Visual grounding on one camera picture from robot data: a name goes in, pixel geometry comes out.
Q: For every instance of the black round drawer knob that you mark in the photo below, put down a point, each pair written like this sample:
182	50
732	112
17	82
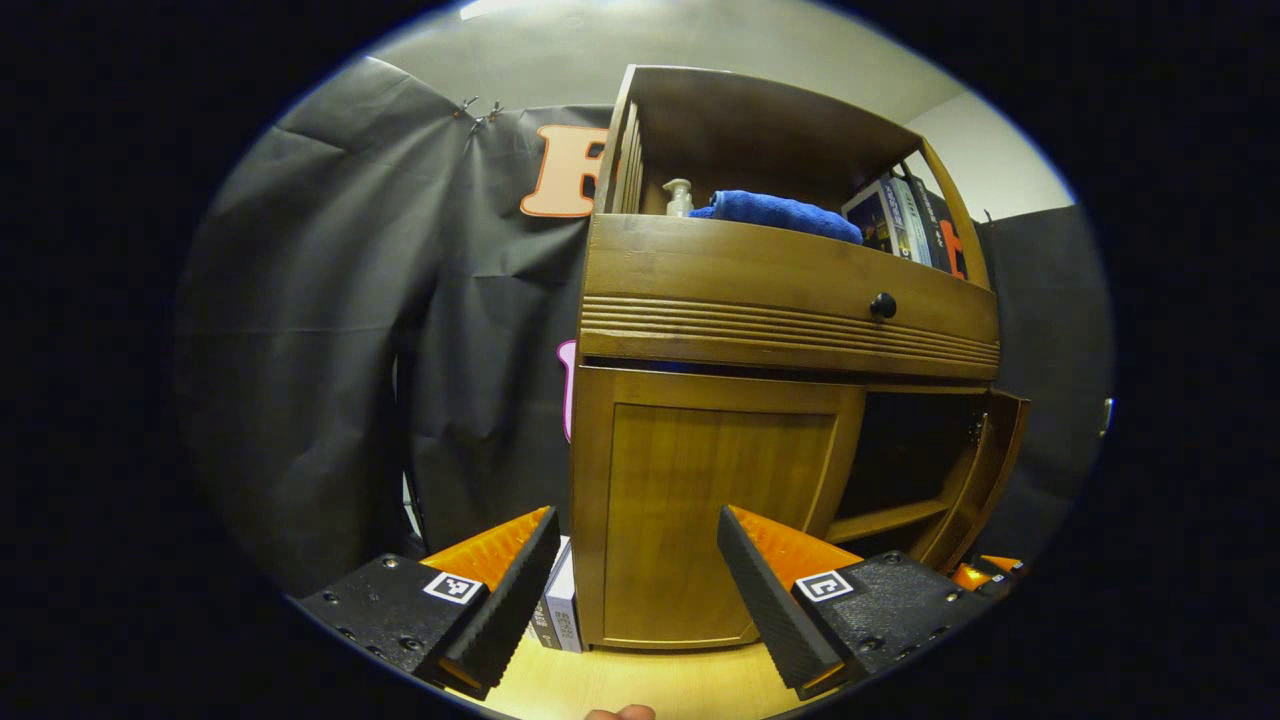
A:
883	305

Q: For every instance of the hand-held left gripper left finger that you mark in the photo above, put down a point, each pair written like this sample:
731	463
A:
510	610

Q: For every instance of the picture cover book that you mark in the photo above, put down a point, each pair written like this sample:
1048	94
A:
870	220

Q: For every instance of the white printed box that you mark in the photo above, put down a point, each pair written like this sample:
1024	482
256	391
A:
562	600

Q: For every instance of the wooden inner cabinet shelf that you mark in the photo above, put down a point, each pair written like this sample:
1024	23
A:
890	520

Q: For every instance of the wooden shoe cabinet door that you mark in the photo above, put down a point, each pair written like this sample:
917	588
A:
990	470
700	500

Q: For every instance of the pale spine book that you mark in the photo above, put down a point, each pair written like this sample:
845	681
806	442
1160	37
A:
912	225

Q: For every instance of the metal backdrop clip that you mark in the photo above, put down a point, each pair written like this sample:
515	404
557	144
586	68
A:
492	111
466	107

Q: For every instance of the wooden double-door shoe cabinet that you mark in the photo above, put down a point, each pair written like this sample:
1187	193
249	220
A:
720	280

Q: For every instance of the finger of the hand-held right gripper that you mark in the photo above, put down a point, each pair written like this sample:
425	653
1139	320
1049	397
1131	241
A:
975	575

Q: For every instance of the wooden cabinet drawer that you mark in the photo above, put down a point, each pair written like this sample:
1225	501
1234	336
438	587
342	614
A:
720	280

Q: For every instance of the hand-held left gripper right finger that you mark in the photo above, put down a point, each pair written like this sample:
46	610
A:
770	610

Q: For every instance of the metal door hinge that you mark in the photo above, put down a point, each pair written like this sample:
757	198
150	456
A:
976	428

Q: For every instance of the clear pump bottle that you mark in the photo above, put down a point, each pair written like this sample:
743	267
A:
678	200

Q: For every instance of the blue folded towel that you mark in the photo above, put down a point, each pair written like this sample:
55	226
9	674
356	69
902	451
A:
780	212

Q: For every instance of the ceiling light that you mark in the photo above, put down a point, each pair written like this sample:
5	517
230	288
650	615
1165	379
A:
530	8

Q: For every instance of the black backdrop cloth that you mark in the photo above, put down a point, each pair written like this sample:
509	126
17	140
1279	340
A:
320	350

